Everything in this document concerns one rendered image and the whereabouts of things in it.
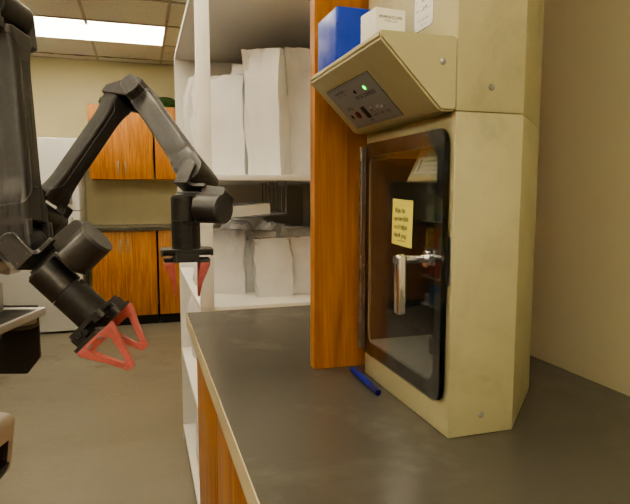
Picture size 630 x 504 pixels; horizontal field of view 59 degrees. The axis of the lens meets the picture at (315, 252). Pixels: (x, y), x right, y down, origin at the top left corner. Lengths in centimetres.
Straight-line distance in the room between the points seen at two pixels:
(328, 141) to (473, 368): 52
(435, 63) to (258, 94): 130
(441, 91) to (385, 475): 51
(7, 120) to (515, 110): 77
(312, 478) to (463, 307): 31
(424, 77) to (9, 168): 64
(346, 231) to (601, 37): 61
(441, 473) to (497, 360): 20
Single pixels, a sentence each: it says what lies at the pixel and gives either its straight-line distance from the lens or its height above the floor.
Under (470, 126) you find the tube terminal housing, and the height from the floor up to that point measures 139.
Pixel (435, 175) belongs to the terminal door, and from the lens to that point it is 83.
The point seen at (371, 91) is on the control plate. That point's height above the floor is 145.
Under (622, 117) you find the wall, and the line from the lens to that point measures 120.
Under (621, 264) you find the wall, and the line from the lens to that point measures 119.
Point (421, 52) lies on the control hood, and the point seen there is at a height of 148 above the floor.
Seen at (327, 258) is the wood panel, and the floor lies 117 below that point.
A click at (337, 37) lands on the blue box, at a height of 155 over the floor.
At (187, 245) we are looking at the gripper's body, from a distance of 114.
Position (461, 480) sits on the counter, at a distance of 78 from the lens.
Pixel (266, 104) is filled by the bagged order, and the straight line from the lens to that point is 204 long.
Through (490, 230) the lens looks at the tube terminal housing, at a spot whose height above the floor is 124.
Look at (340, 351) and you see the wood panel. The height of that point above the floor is 97.
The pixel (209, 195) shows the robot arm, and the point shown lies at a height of 129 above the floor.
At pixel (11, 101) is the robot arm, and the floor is 144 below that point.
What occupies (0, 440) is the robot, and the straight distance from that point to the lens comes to 146.
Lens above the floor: 130
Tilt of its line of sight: 6 degrees down
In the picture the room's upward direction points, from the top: straight up
